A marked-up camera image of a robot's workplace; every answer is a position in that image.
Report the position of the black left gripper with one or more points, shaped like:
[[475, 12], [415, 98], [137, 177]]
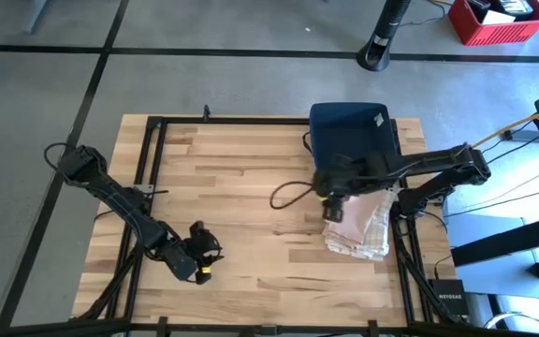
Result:
[[185, 262]]

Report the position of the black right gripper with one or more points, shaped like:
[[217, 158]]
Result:
[[337, 182]]

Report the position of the plain beige towel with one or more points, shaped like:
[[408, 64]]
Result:
[[356, 215]]

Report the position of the navy blue fabric basket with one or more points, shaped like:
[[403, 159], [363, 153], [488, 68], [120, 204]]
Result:
[[349, 136]]

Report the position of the white towel wide brown checks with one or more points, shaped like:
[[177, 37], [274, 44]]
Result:
[[351, 248]]

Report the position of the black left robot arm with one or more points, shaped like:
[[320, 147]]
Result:
[[120, 201]]

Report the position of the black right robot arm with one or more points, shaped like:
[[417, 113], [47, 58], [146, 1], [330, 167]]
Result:
[[414, 171]]

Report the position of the black metal beam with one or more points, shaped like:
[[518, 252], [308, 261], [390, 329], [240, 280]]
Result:
[[508, 241]]

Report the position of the grey power brick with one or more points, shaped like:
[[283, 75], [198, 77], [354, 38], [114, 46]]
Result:
[[524, 136]]

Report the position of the red plastic crate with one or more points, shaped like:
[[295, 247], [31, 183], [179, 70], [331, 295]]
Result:
[[499, 33]]

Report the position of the white box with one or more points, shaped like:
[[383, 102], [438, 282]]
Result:
[[498, 18]]

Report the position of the black device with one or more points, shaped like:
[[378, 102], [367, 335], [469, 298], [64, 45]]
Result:
[[508, 5]]

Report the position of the grey metal leg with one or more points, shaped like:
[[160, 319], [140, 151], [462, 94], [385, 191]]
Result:
[[38, 16]]

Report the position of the black aluminium table frame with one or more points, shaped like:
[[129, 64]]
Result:
[[251, 121]]

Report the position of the black pedestal stand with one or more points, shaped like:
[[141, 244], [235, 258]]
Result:
[[377, 51]]

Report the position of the black network switch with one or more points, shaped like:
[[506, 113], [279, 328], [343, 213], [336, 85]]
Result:
[[448, 299]]

